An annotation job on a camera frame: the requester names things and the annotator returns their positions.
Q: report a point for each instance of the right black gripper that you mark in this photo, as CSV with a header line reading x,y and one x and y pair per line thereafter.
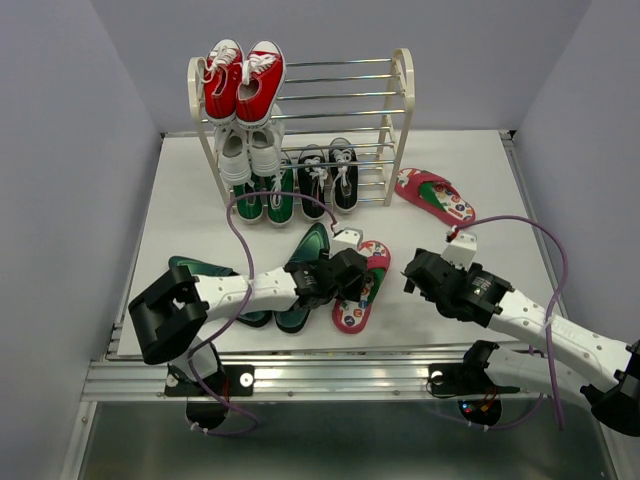
x,y
462,271

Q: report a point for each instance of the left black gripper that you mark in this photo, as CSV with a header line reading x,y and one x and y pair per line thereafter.
x,y
352,290

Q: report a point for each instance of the pink patterned flip-flop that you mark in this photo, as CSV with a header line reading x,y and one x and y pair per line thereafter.
x,y
435,195
351,317

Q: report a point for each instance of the black canvas sneaker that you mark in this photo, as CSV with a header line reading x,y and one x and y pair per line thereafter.
x,y
345,175
312,176

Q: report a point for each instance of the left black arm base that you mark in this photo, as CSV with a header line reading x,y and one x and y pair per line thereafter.
x,y
204,411

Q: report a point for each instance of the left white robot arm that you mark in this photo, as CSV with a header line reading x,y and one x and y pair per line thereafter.
x,y
168,315

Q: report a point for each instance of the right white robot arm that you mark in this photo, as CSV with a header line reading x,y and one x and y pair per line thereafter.
x,y
570,362

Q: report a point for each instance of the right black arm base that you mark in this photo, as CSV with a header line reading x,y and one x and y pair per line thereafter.
x,y
478,398

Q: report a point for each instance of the cream metal shoe rack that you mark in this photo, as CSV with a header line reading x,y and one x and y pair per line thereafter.
x,y
368,101

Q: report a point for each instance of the right green leather loafer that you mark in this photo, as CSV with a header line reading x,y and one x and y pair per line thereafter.
x,y
312,244

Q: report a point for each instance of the green leather loafer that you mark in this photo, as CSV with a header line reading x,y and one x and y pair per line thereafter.
x,y
196,267
312,244

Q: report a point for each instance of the right green canvas sneaker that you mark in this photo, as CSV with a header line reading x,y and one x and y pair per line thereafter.
x,y
280,204

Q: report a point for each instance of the green canvas sneaker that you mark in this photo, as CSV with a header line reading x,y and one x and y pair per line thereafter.
x,y
280,204
249,209

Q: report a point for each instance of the left green canvas sneaker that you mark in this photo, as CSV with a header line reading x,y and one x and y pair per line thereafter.
x,y
249,209

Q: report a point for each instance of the left green leather loafer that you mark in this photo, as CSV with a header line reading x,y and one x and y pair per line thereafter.
x,y
196,267

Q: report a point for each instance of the right white sneaker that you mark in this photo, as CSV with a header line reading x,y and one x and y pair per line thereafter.
x,y
265,148

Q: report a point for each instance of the white sneaker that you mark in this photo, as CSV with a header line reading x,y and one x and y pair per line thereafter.
x,y
231,151
265,148

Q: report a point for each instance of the left white sneaker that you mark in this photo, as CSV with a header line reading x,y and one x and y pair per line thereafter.
x,y
231,151

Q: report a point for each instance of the right red canvas sneaker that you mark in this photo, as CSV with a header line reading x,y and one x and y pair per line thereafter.
x,y
263,74

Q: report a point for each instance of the red canvas sneaker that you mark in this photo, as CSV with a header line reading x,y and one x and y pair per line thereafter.
x,y
221,77
263,74

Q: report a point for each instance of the left red canvas sneaker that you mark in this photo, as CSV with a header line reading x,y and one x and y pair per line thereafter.
x,y
221,77

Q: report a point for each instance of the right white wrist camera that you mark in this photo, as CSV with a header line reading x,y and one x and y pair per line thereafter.
x,y
460,249

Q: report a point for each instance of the aluminium mounting rail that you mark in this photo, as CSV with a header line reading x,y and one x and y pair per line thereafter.
x,y
314,377

